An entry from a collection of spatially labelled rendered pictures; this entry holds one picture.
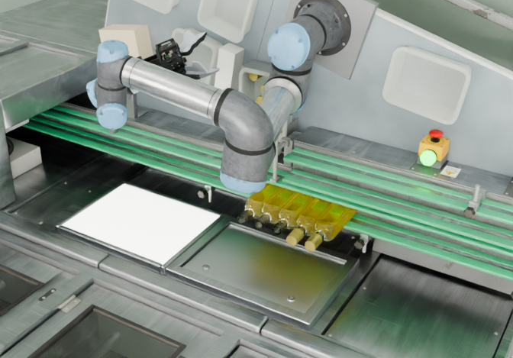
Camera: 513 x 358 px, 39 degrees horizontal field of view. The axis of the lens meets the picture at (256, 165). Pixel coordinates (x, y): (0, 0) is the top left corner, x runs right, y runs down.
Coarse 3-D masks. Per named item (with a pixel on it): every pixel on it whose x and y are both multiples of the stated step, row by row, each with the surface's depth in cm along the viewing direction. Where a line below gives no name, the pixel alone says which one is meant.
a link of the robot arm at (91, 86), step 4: (96, 80) 193; (88, 84) 194; (92, 84) 193; (96, 84) 192; (88, 88) 193; (92, 88) 192; (96, 88) 192; (128, 88) 192; (88, 92) 192; (92, 92) 192; (96, 92) 192; (128, 92) 194; (132, 92) 198; (92, 96) 192; (96, 96) 199; (92, 100) 193; (96, 100) 193; (92, 104) 194; (96, 104) 194
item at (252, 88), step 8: (240, 72) 227; (248, 72) 226; (256, 72) 224; (264, 72) 223; (240, 80) 229; (248, 80) 232; (256, 80) 234; (264, 80) 233; (240, 88) 230; (248, 88) 233; (256, 88) 235; (248, 96) 234; (256, 96) 237; (280, 136) 232
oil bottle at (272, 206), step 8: (280, 192) 220; (288, 192) 220; (296, 192) 221; (272, 200) 216; (280, 200) 216; (288, 200) 216; (264, 208) 213; (272, 208) 212; (280, 208) 213; (272, 216) 212
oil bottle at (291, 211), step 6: (294, 198) 217; (300, 198) 217; (306, 198) 217; (312, 198) 218; (288, 204) 214; (294, 204) 214; (300, 204) 214; (306, 204) 215; (282, 210) 211; (288, 210) 211; (294, 210) 211; (300, 210) 212; (282, 216) 210; (288, 216) 209; (294, 216) 209; (294, 222) 210; (288, 228) 211; (294, 228) 211
